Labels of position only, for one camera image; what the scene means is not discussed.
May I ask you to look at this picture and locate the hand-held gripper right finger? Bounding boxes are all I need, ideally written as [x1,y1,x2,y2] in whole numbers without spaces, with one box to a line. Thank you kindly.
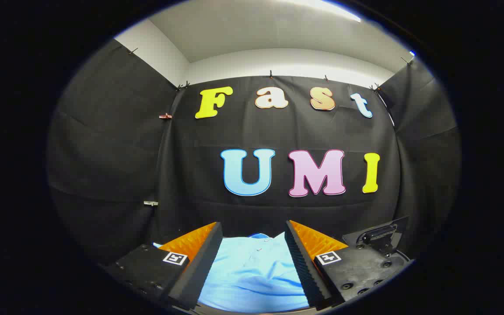
[285,220,412,309]

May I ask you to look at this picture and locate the black backdrop cloth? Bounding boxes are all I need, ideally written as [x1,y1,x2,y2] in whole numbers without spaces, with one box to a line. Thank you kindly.
[46,39,462,267]

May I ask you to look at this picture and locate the light blue collared shirt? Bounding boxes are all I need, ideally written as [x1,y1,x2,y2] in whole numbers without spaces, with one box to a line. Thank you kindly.
[197,232,310,314]

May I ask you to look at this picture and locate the row of small black clips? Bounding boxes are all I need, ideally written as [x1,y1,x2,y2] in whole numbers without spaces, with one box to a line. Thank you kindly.
[127,46,413,92]

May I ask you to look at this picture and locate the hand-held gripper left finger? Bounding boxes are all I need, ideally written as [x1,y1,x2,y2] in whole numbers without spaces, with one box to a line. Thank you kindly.
[102,221,224,310]

